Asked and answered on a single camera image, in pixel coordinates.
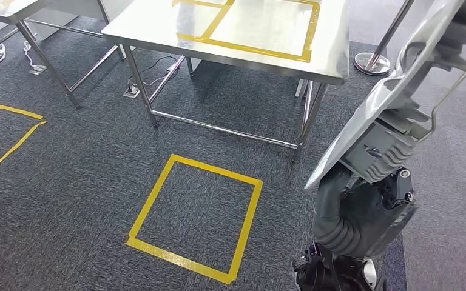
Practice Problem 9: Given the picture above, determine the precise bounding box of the silver wheel hubcap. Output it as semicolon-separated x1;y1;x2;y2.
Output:
304;0;466;190

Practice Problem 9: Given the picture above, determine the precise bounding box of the steel workbench with tape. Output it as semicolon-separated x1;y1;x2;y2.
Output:
101;0;350;164

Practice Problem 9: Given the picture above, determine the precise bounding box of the yellow floor tape square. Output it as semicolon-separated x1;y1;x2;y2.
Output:
0;103;48;181
125;154;263;285

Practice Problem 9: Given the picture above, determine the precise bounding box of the plain steel table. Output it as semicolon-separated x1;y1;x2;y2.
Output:
0;0;126;109

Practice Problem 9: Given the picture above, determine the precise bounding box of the black power cable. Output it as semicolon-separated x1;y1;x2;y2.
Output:
127;55;178;91

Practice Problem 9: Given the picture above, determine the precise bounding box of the chrome stanchion post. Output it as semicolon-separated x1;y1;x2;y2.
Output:
353;0;417;76

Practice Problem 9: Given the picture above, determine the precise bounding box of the white power cable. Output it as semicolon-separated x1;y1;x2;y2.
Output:
23;40;38;69

